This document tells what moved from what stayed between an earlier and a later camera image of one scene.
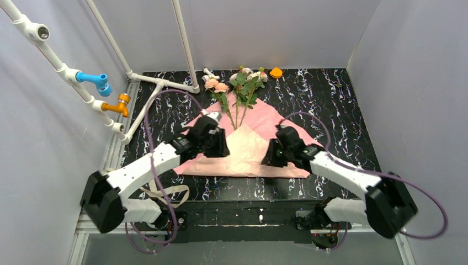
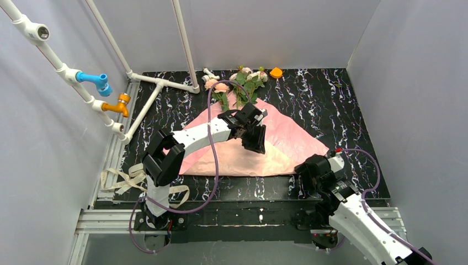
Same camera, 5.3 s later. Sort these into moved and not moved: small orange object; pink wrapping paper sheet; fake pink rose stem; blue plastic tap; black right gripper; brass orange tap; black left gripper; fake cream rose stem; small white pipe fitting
Moved: black left gripper; pink wrapping paper sheet; black right gripper
Not moved: fake cream rose stem; brass orange tap; fake pink rose stem; small white pipe fitting; blue plastic tap; small orange object
